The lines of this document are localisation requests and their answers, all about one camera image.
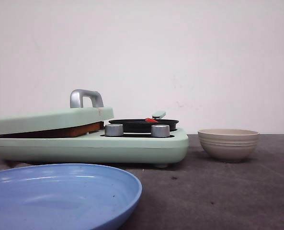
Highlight breakfast maker lid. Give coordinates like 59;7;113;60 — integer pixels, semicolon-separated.
0;89;114;135

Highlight bread slice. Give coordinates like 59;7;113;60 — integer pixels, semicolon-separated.
88;121;104;133
32;124;90;138

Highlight beige ribbed bowl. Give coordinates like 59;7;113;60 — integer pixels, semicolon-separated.
198;128;260;162

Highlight shrimp pieces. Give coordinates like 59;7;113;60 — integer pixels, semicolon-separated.
145;117;158;123

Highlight mint green breakfast maker base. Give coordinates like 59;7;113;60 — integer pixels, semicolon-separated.
0;128;189;167

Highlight black frying pan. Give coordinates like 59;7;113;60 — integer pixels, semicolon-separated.
109;110;179;133

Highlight right silver knob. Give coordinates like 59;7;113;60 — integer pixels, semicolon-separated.
151;125;170;138

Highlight silver knob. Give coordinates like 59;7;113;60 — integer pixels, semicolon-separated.
151;125;170;138
104;124;124;137

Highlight left silver knob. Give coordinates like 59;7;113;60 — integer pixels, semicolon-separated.
104;124;124;137

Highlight blue plate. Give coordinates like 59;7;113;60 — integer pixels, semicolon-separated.
0;164;142;230

